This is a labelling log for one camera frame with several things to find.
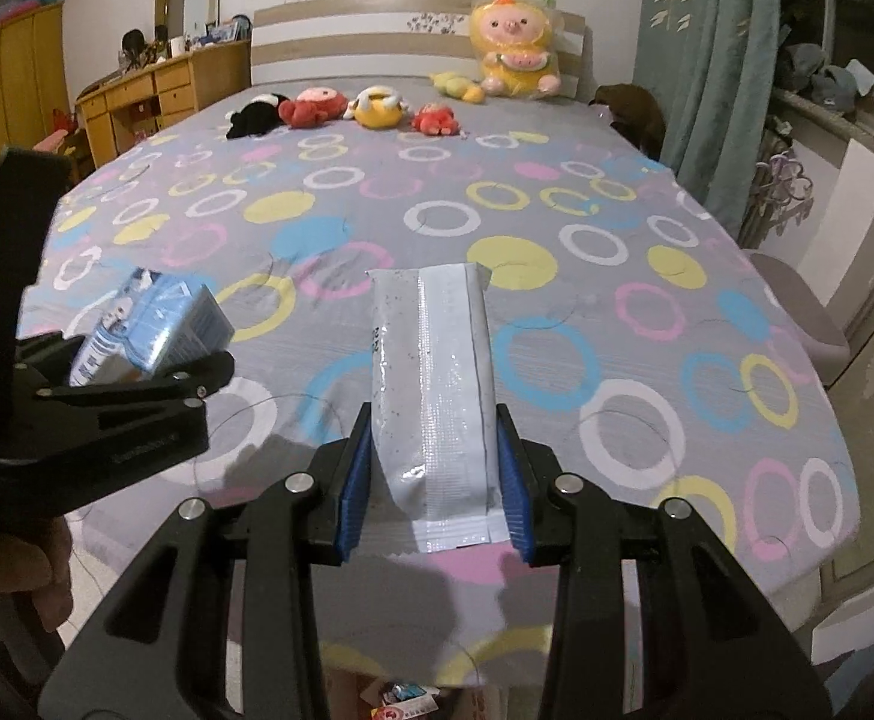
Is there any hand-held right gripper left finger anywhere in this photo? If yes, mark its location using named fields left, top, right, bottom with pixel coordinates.
left=38, top=401, right=374, bottom=720

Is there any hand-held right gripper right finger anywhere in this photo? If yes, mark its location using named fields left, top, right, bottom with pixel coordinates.
left=492, top=403, right=835, bottom=720

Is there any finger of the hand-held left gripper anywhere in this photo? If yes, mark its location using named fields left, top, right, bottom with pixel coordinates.
left=17, top=334, right=82, bottom=389
left=0, top=351, right=235, bottom=518

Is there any blue and white carton box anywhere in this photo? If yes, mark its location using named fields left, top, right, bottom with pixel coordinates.
left=69, top=268, right=237, bottom=389

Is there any grey and white snack packet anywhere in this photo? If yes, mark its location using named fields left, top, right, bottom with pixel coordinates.
left=365, top=261, right=511, bottom=556

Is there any person's left hand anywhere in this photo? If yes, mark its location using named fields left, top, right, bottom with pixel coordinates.
left=0, top=517, right=74, bottom=635

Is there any pink and red cloth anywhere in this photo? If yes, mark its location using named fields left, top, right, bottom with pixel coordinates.
left=35, top=109, right=82, bottom=158

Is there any yellow wooden wardrobe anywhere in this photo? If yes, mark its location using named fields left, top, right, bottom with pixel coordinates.
left=0, top=1, right=70, bottom=226

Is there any wooden desk with drawers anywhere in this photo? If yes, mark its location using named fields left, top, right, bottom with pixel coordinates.
left=77, top=37, right=252, bottom=170

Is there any black desk item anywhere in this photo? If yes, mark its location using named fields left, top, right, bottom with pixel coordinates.
left=119, top=28, right=149, bottom=76

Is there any black and white plush toy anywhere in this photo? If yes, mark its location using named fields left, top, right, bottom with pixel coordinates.
left=225, top=92, right=293, bottom=141

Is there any red round plush toy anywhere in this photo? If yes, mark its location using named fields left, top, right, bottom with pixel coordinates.
left=278, top=86, right=348, bottom=130

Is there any yellow and white plush toy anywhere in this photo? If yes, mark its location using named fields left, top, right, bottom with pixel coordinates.
left=343, top=85, right=412, bottom=131

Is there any small red plush toy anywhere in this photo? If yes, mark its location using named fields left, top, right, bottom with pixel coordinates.
left=412, top=105, right=460, bottom=138

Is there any brown plush toy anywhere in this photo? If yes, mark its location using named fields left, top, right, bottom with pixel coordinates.
left=587, top=82, right=666, bottom=162

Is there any purple flower decoration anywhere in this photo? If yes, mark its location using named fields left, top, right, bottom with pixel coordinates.
left=737, top=139, right=816, bottom=248

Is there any yellow-green plush toy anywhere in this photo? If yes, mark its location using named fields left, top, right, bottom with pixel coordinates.
left=429, top=71, right=486, bottom=104

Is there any striped wooden headboard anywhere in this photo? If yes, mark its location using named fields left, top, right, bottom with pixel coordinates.
left=251, top=0, right=586, bottom=102

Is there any large yellow pig plush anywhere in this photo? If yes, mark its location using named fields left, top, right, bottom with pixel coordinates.
left=468, top=0, right=565, bottom=100

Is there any green curtain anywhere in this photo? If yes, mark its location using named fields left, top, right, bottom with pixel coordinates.
left=632, top=0, right=786, bottom=248

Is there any pile of grey clothes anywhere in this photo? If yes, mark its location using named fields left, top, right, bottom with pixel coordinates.
left=774, top=41, right=874, bottom=121

